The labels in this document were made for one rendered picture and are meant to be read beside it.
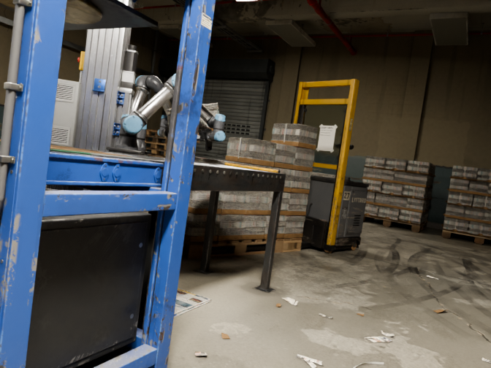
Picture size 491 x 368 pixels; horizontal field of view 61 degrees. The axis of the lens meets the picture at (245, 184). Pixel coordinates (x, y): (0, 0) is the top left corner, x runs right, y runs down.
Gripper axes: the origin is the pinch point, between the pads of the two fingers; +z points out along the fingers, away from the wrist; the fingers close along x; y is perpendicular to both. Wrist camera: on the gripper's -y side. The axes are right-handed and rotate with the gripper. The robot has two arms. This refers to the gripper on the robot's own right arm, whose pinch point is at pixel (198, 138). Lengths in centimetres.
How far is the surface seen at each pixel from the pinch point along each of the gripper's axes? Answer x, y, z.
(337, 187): -157, -88, 17
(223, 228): -13, -83, 12
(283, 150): -98, -34, 23
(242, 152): -57, -27, 31
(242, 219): -36, -83, 16
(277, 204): -12, -45, -72
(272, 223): -6, -58, -71
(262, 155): -70, -32, 18
